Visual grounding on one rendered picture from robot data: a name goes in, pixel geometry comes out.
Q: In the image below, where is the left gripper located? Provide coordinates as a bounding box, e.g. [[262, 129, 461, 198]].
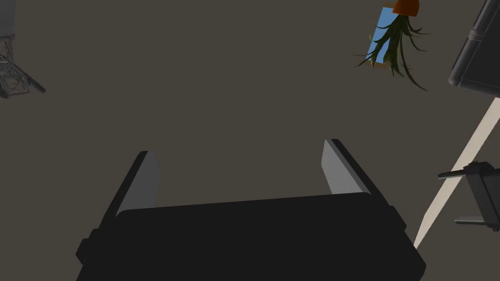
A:
[[437, 161, 500, 233]]

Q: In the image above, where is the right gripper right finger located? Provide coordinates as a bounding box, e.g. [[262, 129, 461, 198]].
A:
[[320, 138, 392, 206]]

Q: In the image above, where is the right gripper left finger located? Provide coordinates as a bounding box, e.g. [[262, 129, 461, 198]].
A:
[[97, 150, 161, 230]]

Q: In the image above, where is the blue wood-framed window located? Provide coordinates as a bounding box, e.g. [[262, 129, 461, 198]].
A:
[[365, 3, 398, 70]]

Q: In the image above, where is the dark grey boxy furniture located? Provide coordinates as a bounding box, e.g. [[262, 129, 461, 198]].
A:
[[448, 0, 500, 99]]

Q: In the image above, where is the green plant in orange pot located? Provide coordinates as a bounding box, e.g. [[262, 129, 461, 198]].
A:
[[353, 0, 431, 93]]

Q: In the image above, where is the grey wire sculpture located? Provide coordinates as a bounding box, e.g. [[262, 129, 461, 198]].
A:
[[0, 34, 47, 99]]

